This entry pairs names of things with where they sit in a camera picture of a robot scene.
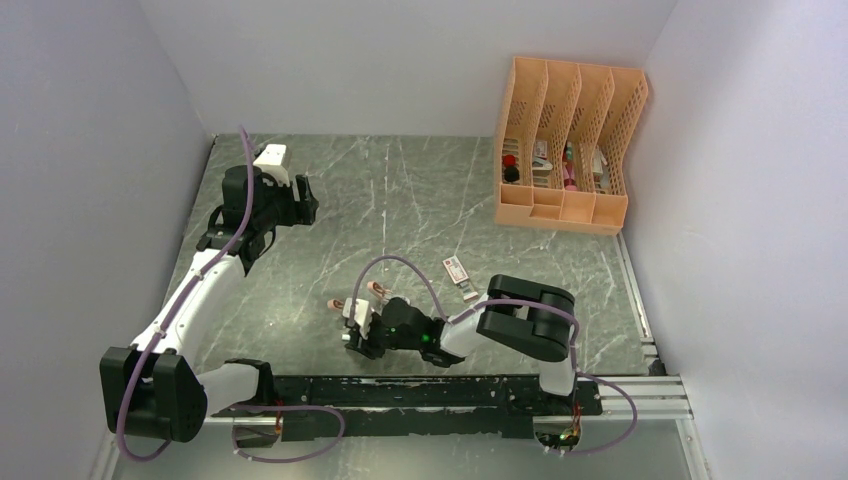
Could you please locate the red black item in organizer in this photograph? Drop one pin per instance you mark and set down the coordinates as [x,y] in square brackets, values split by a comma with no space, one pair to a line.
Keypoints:
[511,173]

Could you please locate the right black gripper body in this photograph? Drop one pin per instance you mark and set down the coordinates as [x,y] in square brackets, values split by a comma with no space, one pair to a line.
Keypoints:
[380,340]

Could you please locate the pink items in organizer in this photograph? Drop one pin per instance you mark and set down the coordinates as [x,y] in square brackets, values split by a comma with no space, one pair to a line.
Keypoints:
[542,168]

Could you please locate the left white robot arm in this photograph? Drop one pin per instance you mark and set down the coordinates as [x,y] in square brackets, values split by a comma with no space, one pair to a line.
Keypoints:
[149,387]

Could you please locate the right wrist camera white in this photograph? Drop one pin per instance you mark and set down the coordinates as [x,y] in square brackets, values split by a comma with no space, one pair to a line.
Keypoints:
[357,315]

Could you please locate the red white staple box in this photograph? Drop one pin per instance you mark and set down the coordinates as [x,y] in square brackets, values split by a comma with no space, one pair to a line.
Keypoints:
[460,278]

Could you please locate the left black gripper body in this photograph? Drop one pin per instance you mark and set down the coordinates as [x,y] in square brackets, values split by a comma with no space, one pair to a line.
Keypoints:
[278,208]

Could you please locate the orange file organizer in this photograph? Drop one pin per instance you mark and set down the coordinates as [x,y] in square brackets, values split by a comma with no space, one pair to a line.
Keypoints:
[561,139]

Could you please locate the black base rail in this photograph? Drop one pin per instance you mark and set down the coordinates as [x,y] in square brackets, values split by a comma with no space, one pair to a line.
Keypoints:
[508,405]

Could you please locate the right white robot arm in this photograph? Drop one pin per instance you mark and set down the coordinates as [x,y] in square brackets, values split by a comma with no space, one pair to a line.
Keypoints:
[534,319]

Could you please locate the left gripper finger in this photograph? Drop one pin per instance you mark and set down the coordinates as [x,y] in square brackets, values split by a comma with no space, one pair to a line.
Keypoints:
[305,195]
[305,215]

